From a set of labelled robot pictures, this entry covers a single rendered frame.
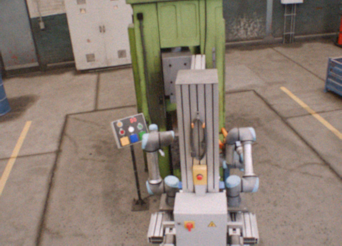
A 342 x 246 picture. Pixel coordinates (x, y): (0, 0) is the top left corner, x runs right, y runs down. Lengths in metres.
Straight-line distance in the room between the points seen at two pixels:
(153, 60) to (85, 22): 5.23
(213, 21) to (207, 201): 1.86
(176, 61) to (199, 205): 1.60
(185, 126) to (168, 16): 1.58
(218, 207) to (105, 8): 6.87
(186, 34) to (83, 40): 5.48
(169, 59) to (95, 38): 5.42
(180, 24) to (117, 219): 2.28
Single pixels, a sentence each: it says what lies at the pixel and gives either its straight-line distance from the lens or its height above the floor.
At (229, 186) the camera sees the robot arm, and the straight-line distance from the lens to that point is 2.74.
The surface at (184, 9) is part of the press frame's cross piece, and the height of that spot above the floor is 2.19.
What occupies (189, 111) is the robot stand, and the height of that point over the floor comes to 1.85.
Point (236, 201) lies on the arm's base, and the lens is 2.83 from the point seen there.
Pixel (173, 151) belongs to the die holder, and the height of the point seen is 0.71.
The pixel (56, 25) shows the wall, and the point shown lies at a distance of 9.32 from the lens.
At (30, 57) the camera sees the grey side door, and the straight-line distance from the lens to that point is 9.68.
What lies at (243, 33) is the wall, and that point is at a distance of 9.96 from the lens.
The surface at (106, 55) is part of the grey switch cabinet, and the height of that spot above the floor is 0.39.
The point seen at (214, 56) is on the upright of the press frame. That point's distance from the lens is 3.53.
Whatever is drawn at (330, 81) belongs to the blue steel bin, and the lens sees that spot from 7.05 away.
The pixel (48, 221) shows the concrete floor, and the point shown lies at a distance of 4.28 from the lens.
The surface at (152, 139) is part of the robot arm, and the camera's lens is 2.56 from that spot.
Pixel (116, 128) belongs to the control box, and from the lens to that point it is 3.43.
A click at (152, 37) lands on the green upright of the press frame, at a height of 1.95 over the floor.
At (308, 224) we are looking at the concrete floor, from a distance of 3.98.
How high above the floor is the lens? 2.75
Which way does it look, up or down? 27 degrees down
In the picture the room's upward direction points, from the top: 4 degrees counter-clockwise
